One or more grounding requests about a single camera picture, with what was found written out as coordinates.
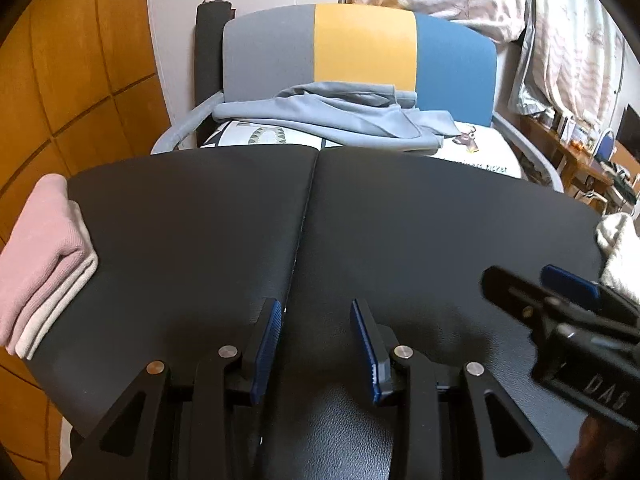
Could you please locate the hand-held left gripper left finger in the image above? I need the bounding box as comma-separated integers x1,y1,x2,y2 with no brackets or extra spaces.
65,297,283,480

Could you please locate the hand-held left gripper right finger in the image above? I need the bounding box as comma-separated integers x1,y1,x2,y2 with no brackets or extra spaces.
350,299,571,480

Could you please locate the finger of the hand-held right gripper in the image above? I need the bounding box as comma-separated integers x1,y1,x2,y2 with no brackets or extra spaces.
541,264,640,330
481,266,567,342

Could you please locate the white knitted sweater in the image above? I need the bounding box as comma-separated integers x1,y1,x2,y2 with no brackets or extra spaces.
595,212,640,307

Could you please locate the wooden desk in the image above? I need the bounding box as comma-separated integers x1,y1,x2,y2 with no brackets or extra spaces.
520,115,640,211

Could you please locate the white printed cushion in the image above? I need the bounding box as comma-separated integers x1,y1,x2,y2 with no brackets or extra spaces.
200,120,523,178

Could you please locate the blue chair back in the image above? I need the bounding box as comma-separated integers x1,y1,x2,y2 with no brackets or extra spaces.
595,127,617,161

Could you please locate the black television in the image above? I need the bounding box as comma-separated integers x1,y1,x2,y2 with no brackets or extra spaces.
616,104,640,153

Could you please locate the silver foil bag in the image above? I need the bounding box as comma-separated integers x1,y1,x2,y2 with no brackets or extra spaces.
509,20,543,113

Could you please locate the grey-blue garment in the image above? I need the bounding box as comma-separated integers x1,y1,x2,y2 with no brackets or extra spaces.
212,81,456,157

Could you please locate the pink patterned curtain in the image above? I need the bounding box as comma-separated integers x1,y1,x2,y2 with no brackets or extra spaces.
525,0,628,121

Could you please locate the pink folded garment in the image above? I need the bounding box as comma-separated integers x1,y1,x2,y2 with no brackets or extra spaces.
0,174,87,342

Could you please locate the grey yellow blue chair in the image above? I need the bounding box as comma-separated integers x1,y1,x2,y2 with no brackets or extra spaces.
150,2,566,193

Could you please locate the black rolled mat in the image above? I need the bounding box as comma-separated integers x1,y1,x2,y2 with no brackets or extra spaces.
194,0,233,146

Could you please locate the wooden panelled door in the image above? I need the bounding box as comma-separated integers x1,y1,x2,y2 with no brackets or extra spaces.
0,0,171,461

